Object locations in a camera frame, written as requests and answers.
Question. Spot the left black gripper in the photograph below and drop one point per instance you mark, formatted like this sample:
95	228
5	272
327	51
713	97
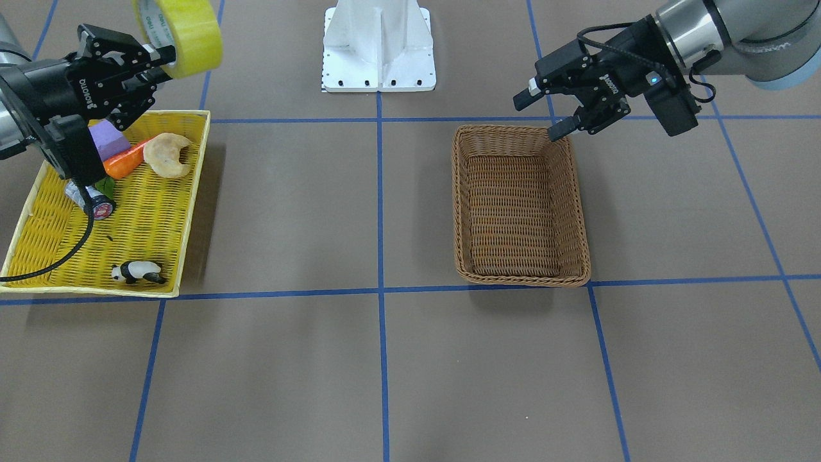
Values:
632	61

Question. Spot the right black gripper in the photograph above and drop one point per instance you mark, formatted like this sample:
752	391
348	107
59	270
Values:
38	86

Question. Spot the yellow tape roll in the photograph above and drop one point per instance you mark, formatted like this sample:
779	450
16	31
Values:
191	27

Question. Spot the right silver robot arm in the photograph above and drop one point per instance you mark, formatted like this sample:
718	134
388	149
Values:
49	103

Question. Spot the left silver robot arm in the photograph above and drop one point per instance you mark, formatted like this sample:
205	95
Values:
773	44

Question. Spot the brown wicker basket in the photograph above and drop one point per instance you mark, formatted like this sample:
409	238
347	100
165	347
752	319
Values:
517	212

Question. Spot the toy croissant bread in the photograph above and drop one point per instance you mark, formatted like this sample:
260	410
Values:
163	154

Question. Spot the purple foam cube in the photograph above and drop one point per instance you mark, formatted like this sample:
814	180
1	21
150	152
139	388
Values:
108	140

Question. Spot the orange toy carrot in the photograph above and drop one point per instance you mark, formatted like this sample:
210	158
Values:
124	163

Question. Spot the small printed can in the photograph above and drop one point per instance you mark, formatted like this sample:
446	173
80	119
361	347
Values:
93	200

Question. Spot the toy panda figure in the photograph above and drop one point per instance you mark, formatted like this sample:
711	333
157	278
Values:
130	272

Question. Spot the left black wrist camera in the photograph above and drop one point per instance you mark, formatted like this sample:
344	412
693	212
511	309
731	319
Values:
672	103

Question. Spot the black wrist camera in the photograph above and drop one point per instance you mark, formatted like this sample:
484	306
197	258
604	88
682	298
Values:
672	103
70	149

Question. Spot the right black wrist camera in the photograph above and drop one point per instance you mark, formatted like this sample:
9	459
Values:
70	149

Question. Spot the white pedestal column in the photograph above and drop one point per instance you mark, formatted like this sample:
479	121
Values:
378	46

